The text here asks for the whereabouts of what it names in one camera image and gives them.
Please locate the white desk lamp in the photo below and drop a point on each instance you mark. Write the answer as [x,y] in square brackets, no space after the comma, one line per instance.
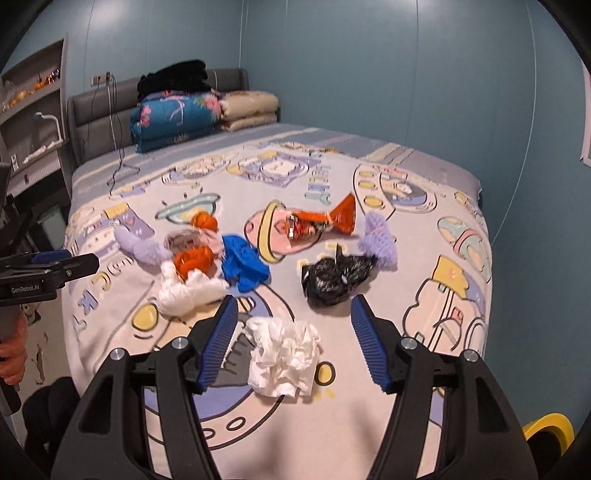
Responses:
[51,124]

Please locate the beige folded quilt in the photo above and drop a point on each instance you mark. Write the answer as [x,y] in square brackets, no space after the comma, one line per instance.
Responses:
[247,110]

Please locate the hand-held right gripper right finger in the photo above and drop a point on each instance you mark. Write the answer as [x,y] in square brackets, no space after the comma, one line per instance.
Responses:
[369,341]

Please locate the grey padded headboard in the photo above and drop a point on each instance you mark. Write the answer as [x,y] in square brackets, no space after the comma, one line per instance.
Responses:
[92,110]

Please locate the person's left hand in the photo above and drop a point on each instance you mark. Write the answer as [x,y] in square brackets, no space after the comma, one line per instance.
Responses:
[11,350]

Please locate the white plastic bag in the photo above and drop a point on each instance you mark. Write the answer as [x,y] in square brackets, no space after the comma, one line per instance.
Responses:
[189,290]

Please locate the orange snack wrapper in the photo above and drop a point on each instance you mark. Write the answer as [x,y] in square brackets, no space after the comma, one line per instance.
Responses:
[318,221]

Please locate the yellow round bin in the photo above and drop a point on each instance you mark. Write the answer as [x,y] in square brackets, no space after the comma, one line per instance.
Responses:
[547,427]

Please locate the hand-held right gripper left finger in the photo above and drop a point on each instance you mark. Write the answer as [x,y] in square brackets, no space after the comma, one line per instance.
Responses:
[219,341]

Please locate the grey wall shelf unit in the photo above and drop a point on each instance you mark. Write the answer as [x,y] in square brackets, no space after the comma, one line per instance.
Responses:
[32,106]

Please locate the blue crumpled plastic bag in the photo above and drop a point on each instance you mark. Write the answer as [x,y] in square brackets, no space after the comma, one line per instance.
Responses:
[242,263]

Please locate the cartoon printed bed sheet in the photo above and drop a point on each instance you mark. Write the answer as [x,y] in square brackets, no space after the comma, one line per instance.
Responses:
[397,360]

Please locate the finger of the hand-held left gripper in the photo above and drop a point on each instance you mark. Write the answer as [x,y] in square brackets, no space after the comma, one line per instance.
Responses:
[44,257]
[78,266]

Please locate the blue floral folded quilt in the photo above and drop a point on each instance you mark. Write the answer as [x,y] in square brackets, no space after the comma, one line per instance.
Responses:
[171,120]

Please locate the grey crumpled wrapper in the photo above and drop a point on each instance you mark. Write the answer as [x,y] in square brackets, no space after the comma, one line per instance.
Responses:
[182,240]

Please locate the black folded cloth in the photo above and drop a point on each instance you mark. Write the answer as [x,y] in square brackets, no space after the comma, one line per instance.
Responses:
[173,78]

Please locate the white framed wall picture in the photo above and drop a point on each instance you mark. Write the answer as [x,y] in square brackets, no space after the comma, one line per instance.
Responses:
[586,115]

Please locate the crumpled black plastic bag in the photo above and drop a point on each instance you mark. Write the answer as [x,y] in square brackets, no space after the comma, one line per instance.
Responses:
[332,279]

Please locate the purple foam net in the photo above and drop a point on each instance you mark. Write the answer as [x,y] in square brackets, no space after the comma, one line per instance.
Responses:
[138,247]
[381,242]

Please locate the white tissue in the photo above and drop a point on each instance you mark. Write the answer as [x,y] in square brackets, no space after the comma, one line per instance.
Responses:
[281,355]

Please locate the wall power socket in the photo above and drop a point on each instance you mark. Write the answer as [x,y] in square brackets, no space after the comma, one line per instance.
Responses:
[98,79]

